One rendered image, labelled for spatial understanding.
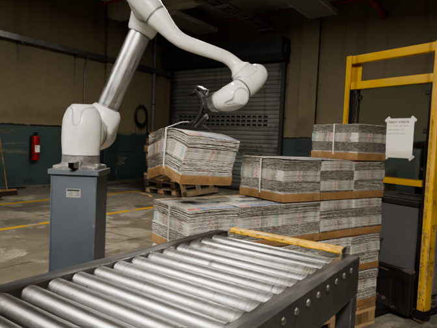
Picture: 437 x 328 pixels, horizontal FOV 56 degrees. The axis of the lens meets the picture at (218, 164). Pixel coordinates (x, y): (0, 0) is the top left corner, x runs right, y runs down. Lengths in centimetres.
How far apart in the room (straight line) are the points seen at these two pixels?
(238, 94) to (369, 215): 141
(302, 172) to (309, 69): 709
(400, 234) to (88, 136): 235
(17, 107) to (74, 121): 705
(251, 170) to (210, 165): 53
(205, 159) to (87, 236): 61
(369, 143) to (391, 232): 87
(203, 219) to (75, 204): 56
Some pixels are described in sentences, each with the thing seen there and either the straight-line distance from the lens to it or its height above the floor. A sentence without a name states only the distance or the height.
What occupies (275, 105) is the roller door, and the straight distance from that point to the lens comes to 956.
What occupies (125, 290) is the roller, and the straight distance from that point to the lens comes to 98.
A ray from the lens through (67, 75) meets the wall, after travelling 947.
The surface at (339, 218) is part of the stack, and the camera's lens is 256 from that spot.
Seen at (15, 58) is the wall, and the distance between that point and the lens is 889.
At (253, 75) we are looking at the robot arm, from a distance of 183.
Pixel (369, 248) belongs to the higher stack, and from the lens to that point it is 284.
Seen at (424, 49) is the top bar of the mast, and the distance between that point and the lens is 312.
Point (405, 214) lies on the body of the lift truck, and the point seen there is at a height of 68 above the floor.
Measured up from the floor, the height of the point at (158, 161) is 103.
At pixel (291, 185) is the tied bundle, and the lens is 224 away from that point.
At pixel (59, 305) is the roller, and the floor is 79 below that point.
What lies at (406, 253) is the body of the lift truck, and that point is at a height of 41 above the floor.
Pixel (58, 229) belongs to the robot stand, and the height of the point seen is 75.
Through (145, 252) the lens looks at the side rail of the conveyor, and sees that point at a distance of 128.
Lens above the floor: 114
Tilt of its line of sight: 3 degrees down
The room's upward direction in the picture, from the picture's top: 3 degrees clockwise
